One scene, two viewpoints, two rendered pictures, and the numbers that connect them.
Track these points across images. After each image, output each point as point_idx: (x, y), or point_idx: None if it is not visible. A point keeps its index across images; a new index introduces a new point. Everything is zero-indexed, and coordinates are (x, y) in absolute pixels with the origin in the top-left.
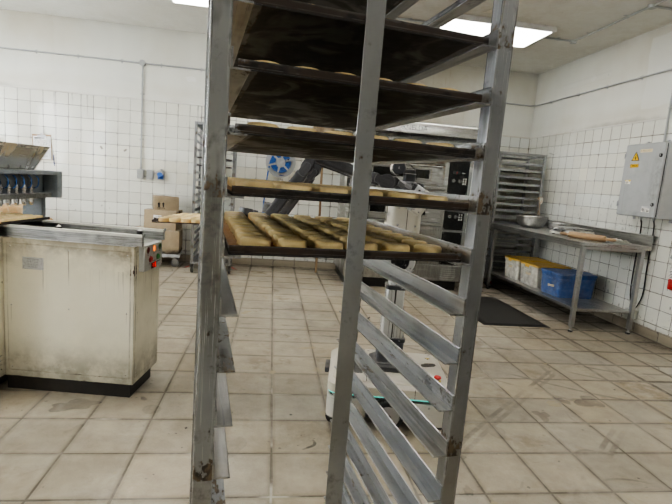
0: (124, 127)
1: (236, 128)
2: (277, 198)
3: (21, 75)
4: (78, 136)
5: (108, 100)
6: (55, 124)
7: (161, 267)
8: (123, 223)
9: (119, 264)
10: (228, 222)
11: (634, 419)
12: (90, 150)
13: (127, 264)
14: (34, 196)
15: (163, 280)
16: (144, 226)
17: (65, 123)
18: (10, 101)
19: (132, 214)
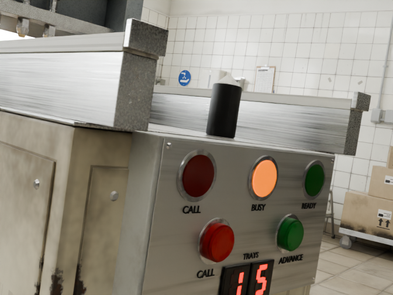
0: (364, 51)
1: None
2: None
3: (257, 0)
4: (304, 66)
5: (348, 17)
6: (282, 53)
7: (385, 261)
8: (342, 185)
9: (7, 235)
10: None
11: None
12: (316, 83)
13: (30, 246)
14: (52, 19)
15: (383, 287)
16: (369, 191)
17: (293, 51)
18: (242, 31)
19: (356, 174)
